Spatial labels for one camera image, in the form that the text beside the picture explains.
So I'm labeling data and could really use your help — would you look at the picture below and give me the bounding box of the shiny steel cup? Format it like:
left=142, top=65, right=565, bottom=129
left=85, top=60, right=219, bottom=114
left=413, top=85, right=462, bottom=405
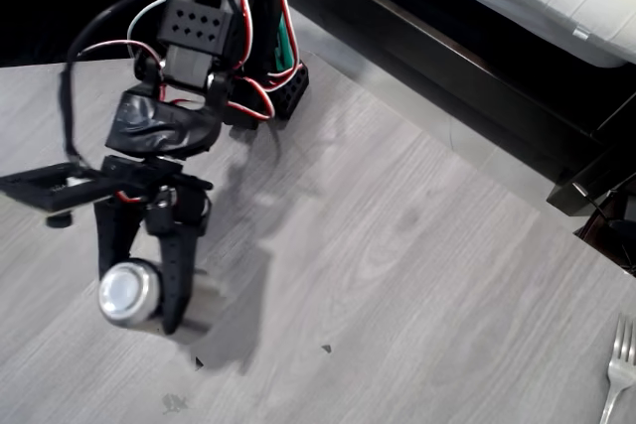
left=96, top=258, right=163, bottom=330

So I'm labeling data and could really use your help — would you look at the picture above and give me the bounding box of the black perforated arm base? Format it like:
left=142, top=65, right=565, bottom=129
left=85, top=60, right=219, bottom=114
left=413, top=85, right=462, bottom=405
left=270, top=59, right=313, bottom=121

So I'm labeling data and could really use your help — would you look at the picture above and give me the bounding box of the green clamp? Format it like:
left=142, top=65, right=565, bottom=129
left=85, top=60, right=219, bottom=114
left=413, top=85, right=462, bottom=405
left=270, top=11, right=300, bottom=76

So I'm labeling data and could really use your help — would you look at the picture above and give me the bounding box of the dark object beside table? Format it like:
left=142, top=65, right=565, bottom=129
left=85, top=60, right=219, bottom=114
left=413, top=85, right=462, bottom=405
left=570, top=182, right=636, bottom=277

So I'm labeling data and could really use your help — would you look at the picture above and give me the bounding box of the silver metal fork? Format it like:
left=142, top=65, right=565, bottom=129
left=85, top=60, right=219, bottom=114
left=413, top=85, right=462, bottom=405
left=597, top=313, right=636, bottom=424

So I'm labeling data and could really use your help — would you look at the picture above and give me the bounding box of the black camera mount frame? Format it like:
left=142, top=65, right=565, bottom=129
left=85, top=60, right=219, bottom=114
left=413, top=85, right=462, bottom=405
left=0, top=162, right=109, bottom=229

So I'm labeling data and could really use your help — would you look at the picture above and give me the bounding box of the red white gripper servo cable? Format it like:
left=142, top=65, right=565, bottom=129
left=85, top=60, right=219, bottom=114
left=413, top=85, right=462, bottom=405
left=79, top=38, right=166, bottom=67

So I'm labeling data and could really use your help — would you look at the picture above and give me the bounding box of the thin white cable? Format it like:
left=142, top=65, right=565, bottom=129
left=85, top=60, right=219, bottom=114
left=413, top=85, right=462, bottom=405
left=125, top=0, right=176, bottom=59

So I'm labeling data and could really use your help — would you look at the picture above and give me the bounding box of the long black cable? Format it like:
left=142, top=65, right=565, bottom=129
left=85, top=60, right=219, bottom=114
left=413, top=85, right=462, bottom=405
left=58, top=0, right=236, bottom=168

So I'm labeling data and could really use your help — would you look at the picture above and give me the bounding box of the red white arm servo cable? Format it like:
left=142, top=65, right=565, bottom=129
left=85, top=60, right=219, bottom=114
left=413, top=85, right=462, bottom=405
left=226, top=0, right=300, bottom=123

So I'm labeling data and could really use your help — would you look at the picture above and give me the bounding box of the black bed frame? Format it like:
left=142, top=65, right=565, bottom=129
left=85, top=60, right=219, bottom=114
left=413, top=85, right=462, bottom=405
left=287, top=0, right=636, bottom=217

